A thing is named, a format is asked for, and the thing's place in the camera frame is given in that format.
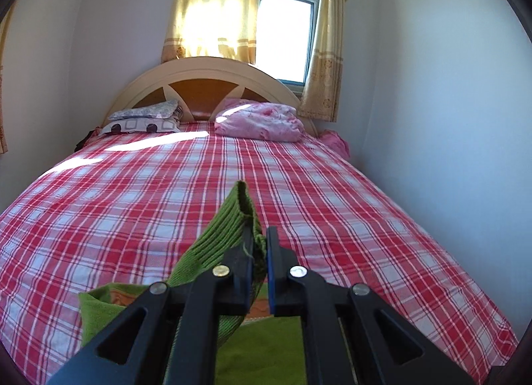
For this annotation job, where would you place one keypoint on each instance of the window behind headboard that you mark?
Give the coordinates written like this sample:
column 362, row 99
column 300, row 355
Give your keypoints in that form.
column 284, row 36

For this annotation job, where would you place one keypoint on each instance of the dark thing beside bed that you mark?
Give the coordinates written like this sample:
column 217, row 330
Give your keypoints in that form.
column 85, row 142

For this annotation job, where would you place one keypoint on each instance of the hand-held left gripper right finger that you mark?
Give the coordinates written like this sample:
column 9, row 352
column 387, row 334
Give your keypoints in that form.
column 271, row 281

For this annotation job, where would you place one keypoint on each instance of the white pillow with black squares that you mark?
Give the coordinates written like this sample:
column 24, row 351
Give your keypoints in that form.
column 141, row 126

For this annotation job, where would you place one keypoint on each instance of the red plaid bed sheet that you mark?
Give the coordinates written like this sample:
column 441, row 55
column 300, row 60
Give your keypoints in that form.
column 332, row 202

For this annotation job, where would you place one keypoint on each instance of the narrow yellow curtain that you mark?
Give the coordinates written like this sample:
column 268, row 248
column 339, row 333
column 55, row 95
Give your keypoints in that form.
column 326, row 44

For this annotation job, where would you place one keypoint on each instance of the cream wooden headboard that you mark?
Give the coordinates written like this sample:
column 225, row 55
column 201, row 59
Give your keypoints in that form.
column 208, row 90

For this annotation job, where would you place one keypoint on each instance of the wide yellow curtain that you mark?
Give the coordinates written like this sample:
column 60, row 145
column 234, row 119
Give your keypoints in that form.
column 212, row 7

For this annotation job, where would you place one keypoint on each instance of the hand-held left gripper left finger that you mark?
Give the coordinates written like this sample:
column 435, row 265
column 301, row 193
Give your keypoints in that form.
column 249, row 283

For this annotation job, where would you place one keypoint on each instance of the pink cloth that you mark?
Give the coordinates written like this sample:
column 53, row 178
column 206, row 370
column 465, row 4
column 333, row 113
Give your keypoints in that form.
column 334, row 142

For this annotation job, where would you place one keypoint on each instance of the grey patterned pillow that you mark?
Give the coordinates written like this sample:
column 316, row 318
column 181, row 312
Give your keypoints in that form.
column 145, row 110

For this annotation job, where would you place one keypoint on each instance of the green knit sweater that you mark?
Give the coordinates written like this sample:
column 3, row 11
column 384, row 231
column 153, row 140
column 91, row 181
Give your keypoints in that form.
column 224, row 235

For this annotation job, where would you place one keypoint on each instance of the pink floral pillow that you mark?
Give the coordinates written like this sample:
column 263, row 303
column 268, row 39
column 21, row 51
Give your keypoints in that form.
column 262, row 121

